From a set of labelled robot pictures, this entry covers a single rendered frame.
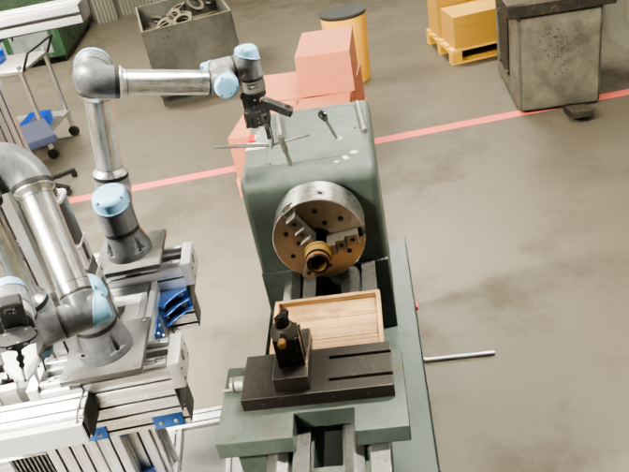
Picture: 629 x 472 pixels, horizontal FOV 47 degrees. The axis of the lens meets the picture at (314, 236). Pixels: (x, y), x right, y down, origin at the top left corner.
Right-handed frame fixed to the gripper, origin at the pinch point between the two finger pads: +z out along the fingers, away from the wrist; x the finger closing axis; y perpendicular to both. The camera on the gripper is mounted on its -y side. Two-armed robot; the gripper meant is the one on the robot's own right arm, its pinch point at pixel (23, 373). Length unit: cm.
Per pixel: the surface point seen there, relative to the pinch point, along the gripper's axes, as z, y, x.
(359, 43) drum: -444, 80, -313
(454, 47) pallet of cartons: -415, 90, -394
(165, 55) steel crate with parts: -538, 88, -161
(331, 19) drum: -450, 57, -290
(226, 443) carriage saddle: -27, 61, -41
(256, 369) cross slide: -43, 54, -57
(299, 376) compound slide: -28, 48, -64
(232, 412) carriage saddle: -36, 60, -46
